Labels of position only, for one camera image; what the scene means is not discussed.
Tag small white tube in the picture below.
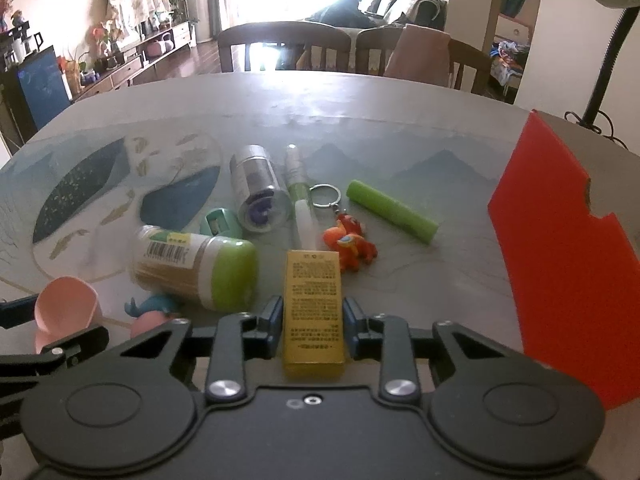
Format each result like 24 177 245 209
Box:
295 200 317 252

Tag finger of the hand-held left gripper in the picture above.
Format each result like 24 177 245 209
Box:
0 296 40 330
0 326 109 379

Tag orange toy keychain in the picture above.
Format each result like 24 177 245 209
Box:
308 183 378 272

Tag green tube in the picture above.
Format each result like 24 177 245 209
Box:
346 179 440 245

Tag black appliance with blue front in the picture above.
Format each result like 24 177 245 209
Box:
0 45 74 133

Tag pink furniture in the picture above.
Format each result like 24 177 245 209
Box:
495 15 534 42

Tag coffee maker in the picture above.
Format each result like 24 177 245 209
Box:
0 22 47 69

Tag blue whale toy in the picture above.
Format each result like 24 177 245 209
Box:
124 294 183 343

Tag printed tablecloth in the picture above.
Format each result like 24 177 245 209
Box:
0 71 640 411

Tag teal pencil sharpener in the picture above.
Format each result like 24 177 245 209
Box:
200 208 244 239

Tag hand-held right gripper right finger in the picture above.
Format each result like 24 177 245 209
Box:
343 297 521 405

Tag sofa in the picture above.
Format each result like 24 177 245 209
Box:
359 0 449 32

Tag toothpick jar with green lid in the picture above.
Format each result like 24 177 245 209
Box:
129 225 259 311

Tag gold rectangular box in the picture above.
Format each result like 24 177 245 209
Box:
282 249 347 380

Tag black gooseneck desk lamp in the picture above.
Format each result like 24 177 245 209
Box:
566 0 640 123

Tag white and green pen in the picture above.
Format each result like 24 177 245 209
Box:
284 144 312 204

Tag pink plastic cup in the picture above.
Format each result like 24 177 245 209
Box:
34 276 103 353

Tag wooden tv cabinet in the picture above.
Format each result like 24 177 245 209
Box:
71 20 194 102

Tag pink pot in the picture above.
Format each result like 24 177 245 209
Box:
145 35 176 57

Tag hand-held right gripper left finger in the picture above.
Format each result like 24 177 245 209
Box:
107 296 286 403

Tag pink cloth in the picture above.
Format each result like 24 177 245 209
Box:
384 23 452 89

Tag pile of clothes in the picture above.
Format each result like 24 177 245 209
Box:
489 40 529 88

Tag dark cloth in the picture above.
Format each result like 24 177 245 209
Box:
305 0 387 29

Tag orange flowers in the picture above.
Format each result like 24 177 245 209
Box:
91 21 124 57

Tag clear jar with silver cap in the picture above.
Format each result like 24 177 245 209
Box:
230 144 293 233

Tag dark wooden chair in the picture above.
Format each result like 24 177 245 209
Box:
217 22 352 74
356 27 494 97

